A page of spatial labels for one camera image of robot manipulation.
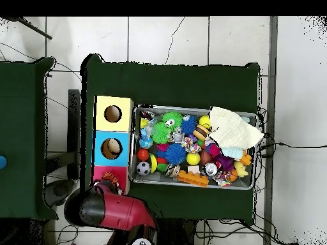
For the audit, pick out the long orange toy brick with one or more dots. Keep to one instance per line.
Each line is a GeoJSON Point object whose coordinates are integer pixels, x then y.
{"type": "Point", "coordinates": [193, 178]}

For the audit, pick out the orange striped tiger plush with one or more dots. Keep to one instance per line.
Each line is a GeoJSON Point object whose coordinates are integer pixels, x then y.
{"type": "Point", "coordinates": [109, 176]}

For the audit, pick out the cream waffle cloth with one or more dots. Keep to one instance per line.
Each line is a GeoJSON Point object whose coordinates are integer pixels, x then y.
{"type": "Point", "coordinates": [232, 130]}

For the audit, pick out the shallow mesh bin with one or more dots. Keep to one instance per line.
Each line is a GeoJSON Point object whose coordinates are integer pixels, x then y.
{"type": "Point", "coordinates": [158, 178]}

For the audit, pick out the wooden box three holes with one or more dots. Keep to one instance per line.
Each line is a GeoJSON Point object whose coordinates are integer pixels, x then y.
{"type": "Point", "coordinates": [120, 125]}

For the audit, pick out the green spiky ball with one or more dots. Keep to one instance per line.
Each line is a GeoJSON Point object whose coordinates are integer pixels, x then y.
{"type": "Point", "coordinates": [160, 132]}
{"type": "Point", "coordinates": [172, 120]}

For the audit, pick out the blue spiky ball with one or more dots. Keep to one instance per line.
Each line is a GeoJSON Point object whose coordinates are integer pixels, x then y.
{"type": "Point", "coordinates": [175, 153]}
{"type": "Point", "coordinates": [189, 124]}

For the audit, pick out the red ball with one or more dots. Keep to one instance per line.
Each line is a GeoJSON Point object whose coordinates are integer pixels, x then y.
{"type": "Point", "coordinates": [143, 154]}

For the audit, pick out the yellow ball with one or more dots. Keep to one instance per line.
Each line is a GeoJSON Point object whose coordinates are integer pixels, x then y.
{"type": "Point", "coordinates": [193, 158]}

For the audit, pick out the wooden burger toy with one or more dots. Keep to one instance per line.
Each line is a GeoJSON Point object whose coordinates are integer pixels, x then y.
{"type": "Point", "coordinates": [201, 132]}

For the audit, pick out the small soccer ball toy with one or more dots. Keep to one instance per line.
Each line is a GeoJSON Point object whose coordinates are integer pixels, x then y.
{"type": "Point", "coordinates": [143, 168]}

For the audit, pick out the black upright panel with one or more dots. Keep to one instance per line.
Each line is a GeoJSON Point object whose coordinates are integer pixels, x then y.
{"type": "Point", "coordinates": [74, 127]}

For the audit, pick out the green cloth side table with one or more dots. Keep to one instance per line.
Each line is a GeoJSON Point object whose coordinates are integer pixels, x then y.
{"type": "Point", "coordinates": [20, 140]}

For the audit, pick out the blue round object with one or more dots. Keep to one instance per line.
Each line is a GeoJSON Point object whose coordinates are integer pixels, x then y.
{"type": "Point", "coordinates": [2, 162]}

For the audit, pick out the thin dark rod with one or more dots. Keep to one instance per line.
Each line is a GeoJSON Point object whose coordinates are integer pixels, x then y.
{"type": "Point", "coordinates": [33, 29]}

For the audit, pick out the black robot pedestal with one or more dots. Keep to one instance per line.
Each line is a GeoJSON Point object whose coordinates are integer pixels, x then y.
{"type": "Point", "coordinates": [181, 232]}

